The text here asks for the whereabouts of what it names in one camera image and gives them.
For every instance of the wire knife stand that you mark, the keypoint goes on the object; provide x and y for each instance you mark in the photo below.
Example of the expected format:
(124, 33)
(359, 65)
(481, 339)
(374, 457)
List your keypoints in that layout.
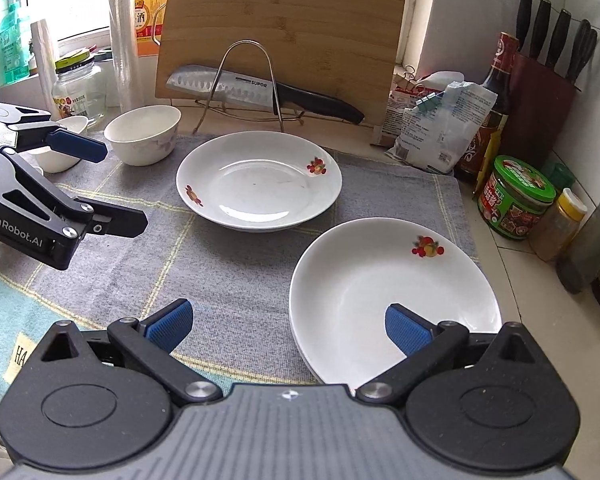
(242, 88)

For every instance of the steel kitchen knife black handle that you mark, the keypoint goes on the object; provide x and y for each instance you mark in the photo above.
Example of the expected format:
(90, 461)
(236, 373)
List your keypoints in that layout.
(196, 80)

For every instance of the white food packet bag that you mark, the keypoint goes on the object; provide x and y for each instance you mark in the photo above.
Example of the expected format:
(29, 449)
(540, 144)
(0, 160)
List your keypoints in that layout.
(437, 131)

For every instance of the orange cooking oil jug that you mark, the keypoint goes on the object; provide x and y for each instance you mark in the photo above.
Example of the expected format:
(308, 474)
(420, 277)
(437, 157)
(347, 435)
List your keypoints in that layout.
(149, 15)

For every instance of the yellow lid spice jar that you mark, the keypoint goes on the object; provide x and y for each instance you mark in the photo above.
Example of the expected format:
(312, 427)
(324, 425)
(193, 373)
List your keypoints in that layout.
(557, 226)

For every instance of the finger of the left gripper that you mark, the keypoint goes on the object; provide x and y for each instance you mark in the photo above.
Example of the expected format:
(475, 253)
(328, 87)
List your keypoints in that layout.
(24, 129)
(18, 177)

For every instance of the green dish soap bottle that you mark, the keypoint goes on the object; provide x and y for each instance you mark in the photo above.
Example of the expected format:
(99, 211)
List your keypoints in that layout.
(15, 58)

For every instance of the green lid sauce jar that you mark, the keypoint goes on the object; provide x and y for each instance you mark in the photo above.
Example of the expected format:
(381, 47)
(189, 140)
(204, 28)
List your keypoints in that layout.
(515, 197)

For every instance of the white plate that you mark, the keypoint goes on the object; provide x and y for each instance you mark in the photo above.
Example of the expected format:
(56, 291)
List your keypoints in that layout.
(345, 281)

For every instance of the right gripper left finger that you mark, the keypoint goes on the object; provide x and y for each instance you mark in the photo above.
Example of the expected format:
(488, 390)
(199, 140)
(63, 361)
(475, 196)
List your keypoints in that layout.
(129, 363)

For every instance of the grey checked table cloth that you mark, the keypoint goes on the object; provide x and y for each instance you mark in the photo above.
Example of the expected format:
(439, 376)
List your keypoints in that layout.
(237, 282)

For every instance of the clear glass jar green lid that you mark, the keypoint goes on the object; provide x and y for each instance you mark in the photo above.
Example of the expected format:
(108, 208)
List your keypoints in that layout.
(80, 88)

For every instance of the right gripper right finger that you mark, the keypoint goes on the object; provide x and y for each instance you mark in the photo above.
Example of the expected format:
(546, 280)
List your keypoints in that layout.
(429, 350)

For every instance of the white plate centre fruit print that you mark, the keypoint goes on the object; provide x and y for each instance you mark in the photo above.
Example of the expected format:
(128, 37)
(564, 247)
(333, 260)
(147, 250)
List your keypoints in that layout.
(258, 181)

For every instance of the dark red knife block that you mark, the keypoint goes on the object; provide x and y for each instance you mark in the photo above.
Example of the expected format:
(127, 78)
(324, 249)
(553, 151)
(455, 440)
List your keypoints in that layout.
(543, 87)

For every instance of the soy sauce bottle red label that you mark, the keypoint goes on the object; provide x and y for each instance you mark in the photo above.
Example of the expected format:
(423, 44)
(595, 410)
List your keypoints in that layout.
(497, 80)

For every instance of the bamboo cutting board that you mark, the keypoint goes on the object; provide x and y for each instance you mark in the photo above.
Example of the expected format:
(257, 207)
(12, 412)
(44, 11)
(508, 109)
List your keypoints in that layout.
(342, 48)

